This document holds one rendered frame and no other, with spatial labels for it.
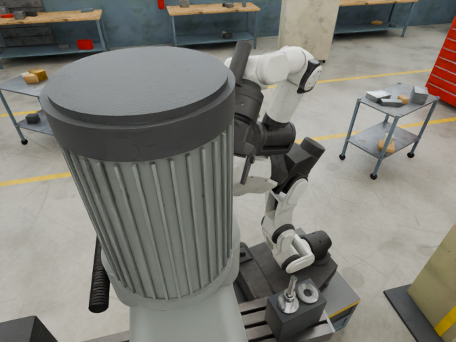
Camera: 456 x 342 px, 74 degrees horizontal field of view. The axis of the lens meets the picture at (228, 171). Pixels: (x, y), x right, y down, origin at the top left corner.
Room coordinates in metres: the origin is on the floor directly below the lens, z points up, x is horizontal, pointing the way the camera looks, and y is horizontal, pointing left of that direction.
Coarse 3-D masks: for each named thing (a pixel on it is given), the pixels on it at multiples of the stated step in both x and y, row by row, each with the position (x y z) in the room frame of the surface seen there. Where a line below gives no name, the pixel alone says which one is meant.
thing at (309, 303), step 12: (300, 288) 0.69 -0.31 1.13; (312, 288) 0.69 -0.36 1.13; (276, 300) 0.64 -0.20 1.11; (300, 300) 0.64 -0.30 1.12; (312, 300) 0.64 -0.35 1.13; (324, 300) 0.64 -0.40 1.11; (276, 312) 0.59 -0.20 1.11; (288, 312) 0.59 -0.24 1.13; (300, 312) 0.59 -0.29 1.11; (312, 312) 0.61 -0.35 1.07; (276, 324) 0.58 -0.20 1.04; (288, 324) 0.56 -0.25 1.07; (300, 324) 0.59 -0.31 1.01; (312, 324) 0.62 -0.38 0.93; (276, 336) 0.56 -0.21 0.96; (288, 336) 0.57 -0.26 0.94
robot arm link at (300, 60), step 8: (288, 48) 0.82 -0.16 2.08; (296, 48) 0.83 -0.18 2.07; (288, 56) 0.78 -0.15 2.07; (296, 56) 0.80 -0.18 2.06; (304, 56) 0.83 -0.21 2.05; (312, 56) 0.87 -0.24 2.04; (296, 64) 0.79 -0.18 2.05; (304, 64) 0.84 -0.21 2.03; (312, 64) 0.83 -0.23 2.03; (288, 72) 0.78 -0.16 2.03; (296, 72) 0.81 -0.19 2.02; (304, 72) 0.83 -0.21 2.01; (296, 80) 0.85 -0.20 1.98; (304, 80) 0.83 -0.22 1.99
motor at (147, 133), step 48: (144, 48) 0.40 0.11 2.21; (48, 96) 0.26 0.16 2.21; (96, 96) 0.26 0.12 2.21; (144, 96) 0.26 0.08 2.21; (192, 96) 0.26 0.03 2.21; (96, 144) 0.22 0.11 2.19; (144, 144) 0.22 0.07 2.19; (192, 144) 0.23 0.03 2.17; (96, 192) 0.23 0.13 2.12; (144, 192) 0.22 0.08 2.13; (192, 192) 0.23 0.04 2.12; (144, 240) 0.22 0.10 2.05; (192, 240) 0.23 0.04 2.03; (144, 288) 0.22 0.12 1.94; (192, 288) 0.23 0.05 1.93
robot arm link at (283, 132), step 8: (264, 120) 0.93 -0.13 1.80; (272, 120) 0.90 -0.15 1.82; (272, 128) 0.92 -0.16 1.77; (280, 128) 0.94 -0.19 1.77; (288, 128) 0.95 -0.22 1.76; (272, 136) 0.91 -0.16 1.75; (280, 136) 0.92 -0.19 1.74; (288, 136) 0.93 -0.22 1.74; (272, 144) 0.91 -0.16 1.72; (280, 144) 0.92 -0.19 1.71; (288, 144) 0.94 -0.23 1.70
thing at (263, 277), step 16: (320, 240) 1.24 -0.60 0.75; (240, 256) 1.21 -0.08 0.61; (256, 256) 1.24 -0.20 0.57; (272, 256) 1.24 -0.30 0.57; (320, 256) 1.19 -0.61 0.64; (240, 272) 1.11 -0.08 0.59; (256, 272) 1.11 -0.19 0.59; (272, 272) 1.12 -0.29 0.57; (304, 272) 1.12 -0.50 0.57; (320, 272) 1.12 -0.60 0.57; (256, 288) 0.99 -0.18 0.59; (272, 288) 1.00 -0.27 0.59; (320, 288) 1.03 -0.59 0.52
